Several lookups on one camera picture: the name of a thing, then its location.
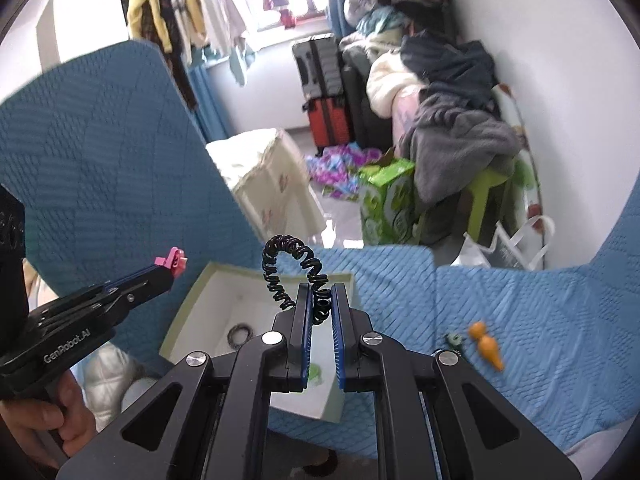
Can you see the white quilted cloth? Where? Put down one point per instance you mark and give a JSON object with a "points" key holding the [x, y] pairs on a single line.
{"points": [[112, 385]]}

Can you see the floral printed quilt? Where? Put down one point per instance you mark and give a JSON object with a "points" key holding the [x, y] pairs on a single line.
{"points": [[525, 160]]}

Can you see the blue curtain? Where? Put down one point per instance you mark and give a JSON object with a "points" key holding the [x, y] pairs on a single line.
{"points": [[210, 105]]}

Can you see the green cardboard box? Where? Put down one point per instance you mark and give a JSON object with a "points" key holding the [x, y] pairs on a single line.
{"points": [[387, 200]]}

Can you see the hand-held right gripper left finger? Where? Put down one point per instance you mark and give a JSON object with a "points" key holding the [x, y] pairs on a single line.
{"points": [[309, 340]]}

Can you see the yellow hanging garment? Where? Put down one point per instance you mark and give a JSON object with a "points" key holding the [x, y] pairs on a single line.
{"points": [[142, 5]]}

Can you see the cream fluffy blanket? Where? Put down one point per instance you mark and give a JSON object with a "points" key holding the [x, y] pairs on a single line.
{"points": [[392, 82]]}

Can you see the red suitcase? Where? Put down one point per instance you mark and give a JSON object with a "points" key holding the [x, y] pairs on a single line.
{"points": [[327, 122]]}

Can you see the grey fleece blanket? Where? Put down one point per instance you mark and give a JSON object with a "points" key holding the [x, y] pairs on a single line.
{"points": [[460, 140]]}

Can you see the light blue textured blanket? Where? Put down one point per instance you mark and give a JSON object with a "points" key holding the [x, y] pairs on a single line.
{"points": [[525, 340]]}

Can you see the white wardrobe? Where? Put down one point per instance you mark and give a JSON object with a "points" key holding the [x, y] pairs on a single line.
{"points": [[65, 25]]}

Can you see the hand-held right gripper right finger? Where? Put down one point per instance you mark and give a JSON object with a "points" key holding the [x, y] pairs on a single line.
{"points": [[336, 340]]}

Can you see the black smooth suitcase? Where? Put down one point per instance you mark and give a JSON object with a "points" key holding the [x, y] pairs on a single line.
{"points": [[365, 105]]}

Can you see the pale green jewelry box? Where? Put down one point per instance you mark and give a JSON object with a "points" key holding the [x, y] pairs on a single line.
{"points": [[235, 305]]}

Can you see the green plastic stool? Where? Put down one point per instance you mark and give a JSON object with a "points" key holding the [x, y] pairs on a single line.
{"points": [[492, 195]]}

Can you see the light blue hanging garment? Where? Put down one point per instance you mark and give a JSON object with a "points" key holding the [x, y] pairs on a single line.
{"points": [[240, 62]]}

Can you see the colourful crumpled cloth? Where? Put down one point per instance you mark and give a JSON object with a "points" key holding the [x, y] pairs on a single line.
{"points": [[340, 167]]}

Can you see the dark blue-grey garment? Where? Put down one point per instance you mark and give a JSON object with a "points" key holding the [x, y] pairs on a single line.
{"points": [[450, 70]]}

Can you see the white hanging garments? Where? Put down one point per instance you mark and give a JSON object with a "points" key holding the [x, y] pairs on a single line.
{"points": [[220, 0]]}

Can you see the pink hair clip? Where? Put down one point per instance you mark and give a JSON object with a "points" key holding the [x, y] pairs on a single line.
{"points": [[176, 261]]}

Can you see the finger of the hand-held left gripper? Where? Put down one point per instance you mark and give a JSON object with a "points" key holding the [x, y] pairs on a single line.
{"points": [[150, 287], [135, 277]]}

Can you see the white plastic bag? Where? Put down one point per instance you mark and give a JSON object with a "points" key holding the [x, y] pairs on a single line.
{"points": [[505, 247]]}

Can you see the dark blue textured cloth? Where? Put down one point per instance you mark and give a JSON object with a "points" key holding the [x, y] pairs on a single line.
{"points": [[110, 170]]}

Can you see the person's left hand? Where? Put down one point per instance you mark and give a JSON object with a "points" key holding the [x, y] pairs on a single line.
{"points": [[35, 420]]}

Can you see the small green hair clip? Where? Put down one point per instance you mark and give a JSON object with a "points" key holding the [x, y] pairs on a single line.
{"points": [[455, 340]]}

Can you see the orange carrot hair clip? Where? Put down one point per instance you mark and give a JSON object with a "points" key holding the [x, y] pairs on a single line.
{"points": [[486, 345]]}

